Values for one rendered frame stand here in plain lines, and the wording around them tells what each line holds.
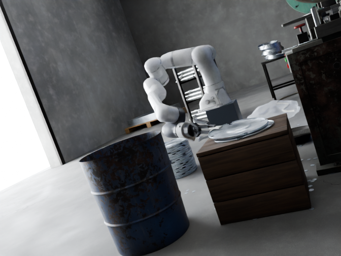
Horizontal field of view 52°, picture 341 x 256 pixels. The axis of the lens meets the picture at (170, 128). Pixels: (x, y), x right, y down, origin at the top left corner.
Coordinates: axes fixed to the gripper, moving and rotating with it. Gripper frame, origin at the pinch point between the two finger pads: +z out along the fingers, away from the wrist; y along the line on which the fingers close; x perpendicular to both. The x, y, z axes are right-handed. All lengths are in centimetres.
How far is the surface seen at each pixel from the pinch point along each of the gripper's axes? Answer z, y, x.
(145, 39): -620, 99, 505
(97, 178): -20, -1, -61
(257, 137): 33.0, -0.1, -13.3
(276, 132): 40.0, 0.4, -9.5
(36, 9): -528, 188, 186
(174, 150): -73, -26, 32
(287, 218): 41, -34, -17
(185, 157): -70, -34, 38
